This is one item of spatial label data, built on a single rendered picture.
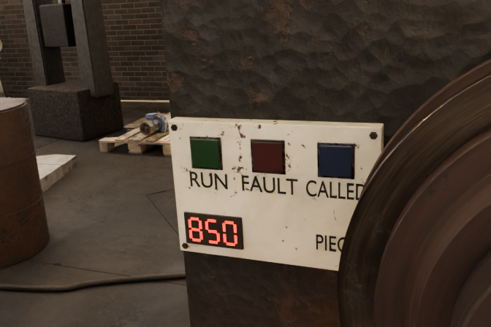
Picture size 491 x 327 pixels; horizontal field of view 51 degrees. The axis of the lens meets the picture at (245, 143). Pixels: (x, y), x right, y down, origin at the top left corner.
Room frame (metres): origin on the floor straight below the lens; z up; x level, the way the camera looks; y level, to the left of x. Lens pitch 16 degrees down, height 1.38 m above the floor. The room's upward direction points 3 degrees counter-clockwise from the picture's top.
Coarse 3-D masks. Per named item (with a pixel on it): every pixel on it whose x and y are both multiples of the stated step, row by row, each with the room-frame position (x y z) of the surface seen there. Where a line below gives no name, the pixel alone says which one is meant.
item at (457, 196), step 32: (448, 160) 0.38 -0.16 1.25; (480, 160) 0.36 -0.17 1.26; (416, 192) 0.39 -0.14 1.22; (448, 192) 0.37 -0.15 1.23; (480, 192) 0.35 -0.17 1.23; (416, 224) 0.38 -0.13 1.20; (448, 224) 0.36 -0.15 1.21; (480, 224) 0.34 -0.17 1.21; (384, 256) 0.38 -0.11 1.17; (416, 256) 0.38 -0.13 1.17; (448, 256) 0.35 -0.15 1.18; (480, 256) 0.34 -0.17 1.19; (384, 288) 0.38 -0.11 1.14; (416, 288) 0.36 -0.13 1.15; (448, 288) 0.35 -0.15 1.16; (384, 320) 0.38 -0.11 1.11; (416, 320) 0.36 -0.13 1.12; (448, 320) 0.35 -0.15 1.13
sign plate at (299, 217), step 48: (240, 144) 0.59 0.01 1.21; (288, 144) 0.57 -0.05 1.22; (336, 144) 0.55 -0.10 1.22; (192, 192) 0.61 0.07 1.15; (240, 192) 0.59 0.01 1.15; (288, 192) 0.57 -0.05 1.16; (336, 192) 0.55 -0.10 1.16; (192, 240) 0.61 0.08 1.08; (240, 240) 0.59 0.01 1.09; (288, 240) 0.57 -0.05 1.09; (336, 240) 0.55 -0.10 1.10
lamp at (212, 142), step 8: (192, 144) 0.61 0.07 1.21; (200, 144) 0.60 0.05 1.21; (208, 144) 0.60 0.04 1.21; (216, 144) 0.60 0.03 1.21; (192, 152) 0.61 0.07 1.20; (200, 152) 0.60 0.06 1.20; (208, 152) 0.60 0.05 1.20; (216, 152) 0.60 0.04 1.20; (200, 160) 0.60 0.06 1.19; (208, 160) 0.60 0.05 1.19; (216, 160) 0.60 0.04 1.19; (216, 168) 0.60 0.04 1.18
